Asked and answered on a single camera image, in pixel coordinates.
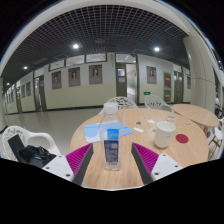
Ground black bag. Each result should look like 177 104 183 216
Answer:
16 144 57 169

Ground dark green door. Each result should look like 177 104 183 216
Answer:
115 63 129 98

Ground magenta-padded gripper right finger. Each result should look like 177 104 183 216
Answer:
130 142 184 185

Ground white chair with wooden legs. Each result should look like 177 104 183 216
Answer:
207 117 224 160

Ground light blue paper leaflet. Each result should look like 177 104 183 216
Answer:
82 122 134 144

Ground white plastic armchair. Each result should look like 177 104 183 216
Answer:
1 125 62 162

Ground white ceramic mug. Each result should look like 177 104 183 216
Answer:
153 121 177 149

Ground person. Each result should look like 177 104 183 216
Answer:
214 93 222 108

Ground round wooden side table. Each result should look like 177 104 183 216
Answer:
171 103 220 135

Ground framed wall portraits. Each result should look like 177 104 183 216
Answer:
5 64 193 103

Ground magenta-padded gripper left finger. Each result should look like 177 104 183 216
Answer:
42 143 94 186

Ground round ceiling lights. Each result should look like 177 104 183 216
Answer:
22 43 161 71

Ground clear plastic water bottle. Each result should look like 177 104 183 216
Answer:
98 102 124 172

